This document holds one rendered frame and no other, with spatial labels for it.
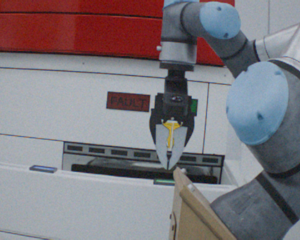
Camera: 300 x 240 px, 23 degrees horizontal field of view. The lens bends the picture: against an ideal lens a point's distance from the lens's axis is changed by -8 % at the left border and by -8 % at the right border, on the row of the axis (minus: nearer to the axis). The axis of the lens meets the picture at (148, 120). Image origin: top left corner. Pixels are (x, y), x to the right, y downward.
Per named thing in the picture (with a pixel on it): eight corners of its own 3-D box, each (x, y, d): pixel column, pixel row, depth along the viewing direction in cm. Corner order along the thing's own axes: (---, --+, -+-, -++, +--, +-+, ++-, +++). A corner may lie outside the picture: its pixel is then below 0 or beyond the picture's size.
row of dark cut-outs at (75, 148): (64, 150, 218) (64, 142, 218) (220, 165, 216) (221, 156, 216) (64, 151, 217) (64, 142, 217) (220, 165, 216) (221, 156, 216)
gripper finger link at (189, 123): (192, 147, 159) (196, 103, 158) (192, 147, 157) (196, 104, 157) (169, 145, 159) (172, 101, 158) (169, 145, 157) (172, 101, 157)
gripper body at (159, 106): (190, 124, 165) (195, 66, 164) (190, 125, 156) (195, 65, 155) (154, 120, 165) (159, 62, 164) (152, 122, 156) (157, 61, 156)
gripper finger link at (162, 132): (167, 167, 163) (172, 122, 163) (167, 170, 158) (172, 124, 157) (152, 165, 164) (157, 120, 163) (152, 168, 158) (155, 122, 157)
